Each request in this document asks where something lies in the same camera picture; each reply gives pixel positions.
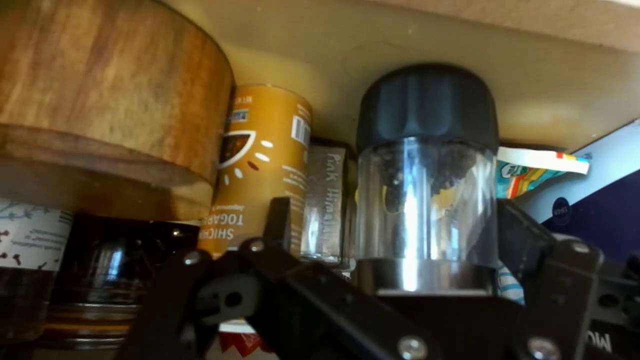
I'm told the wooden bowl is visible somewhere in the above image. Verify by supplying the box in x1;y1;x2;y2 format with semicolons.
0;0;237;224

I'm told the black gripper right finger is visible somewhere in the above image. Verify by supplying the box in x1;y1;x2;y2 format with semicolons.
495;198;640;360

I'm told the steel glass pepper grinder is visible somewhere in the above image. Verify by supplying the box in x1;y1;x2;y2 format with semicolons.
351;63;501;296

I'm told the small clear glass jar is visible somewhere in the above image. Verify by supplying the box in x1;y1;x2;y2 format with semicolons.
300;141;360;267

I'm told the colourful paper package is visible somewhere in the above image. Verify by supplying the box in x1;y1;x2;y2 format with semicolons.
493;144;591;202

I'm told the brown spice can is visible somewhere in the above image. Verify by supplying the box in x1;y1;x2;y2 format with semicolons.
197;83;315;261

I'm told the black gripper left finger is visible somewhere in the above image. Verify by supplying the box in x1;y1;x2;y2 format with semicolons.
118;196;428;360

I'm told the glass jar white label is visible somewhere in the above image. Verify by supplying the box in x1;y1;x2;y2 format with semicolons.
0;196;76;350

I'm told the blue cardboard box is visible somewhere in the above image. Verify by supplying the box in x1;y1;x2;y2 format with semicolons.
540;119;640;265

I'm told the dark glass jar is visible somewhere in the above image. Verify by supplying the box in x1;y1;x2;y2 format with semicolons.
41;213;204;353

